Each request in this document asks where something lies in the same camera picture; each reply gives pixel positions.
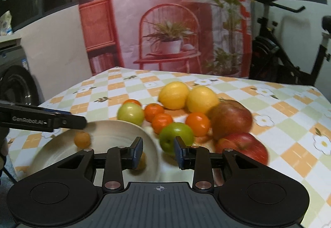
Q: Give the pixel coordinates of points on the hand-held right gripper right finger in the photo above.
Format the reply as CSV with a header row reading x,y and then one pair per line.
x,y
179,154

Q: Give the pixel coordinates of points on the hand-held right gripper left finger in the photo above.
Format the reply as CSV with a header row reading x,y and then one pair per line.
x,y
137,153

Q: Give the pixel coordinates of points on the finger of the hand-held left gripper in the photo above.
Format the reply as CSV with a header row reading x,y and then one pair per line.
x,y
15,107
75,122

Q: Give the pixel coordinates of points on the small orange kumquat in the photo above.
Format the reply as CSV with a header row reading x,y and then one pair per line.
x,y
82,139
143,162

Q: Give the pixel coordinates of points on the bright green apple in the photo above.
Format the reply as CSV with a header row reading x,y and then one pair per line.
x,y
169,135

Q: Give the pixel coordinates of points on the cream ceramic bowl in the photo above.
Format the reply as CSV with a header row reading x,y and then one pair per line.
x,y
111,135

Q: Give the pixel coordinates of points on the orange mandarin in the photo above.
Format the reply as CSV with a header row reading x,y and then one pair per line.
x,y
132,102
162,122
197,124
153,112

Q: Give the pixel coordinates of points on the yellow-green apple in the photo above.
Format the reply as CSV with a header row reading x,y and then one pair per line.
x,y
130,113

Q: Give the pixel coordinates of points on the yellow lemon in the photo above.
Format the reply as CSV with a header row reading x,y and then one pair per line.
x,y
173,95
202,99

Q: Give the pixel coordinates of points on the red apple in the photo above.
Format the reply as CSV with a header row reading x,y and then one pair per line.
x,y
230,119
241,148

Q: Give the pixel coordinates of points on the grey washing machine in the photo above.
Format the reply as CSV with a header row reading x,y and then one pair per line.
x,y
15,83

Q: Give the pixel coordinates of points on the checkered flower tablecloth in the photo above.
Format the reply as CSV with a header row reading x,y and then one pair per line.
x,y
284,119

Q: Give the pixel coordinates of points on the black exercise bike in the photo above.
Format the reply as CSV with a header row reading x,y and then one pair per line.
x,y
269,49

